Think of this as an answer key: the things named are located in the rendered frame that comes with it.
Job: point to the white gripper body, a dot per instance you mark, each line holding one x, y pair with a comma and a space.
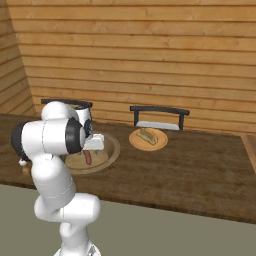
95, 141

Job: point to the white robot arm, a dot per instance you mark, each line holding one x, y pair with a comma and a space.
50, 173

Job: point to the red-brown sausage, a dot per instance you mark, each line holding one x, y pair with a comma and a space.
88, 158

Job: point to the tan hot dog bun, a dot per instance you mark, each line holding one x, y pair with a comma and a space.
148, 136

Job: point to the orange round plate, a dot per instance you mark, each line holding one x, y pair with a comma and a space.
159, 141

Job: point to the black chair with white seat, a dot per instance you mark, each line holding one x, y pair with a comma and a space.
160, 117

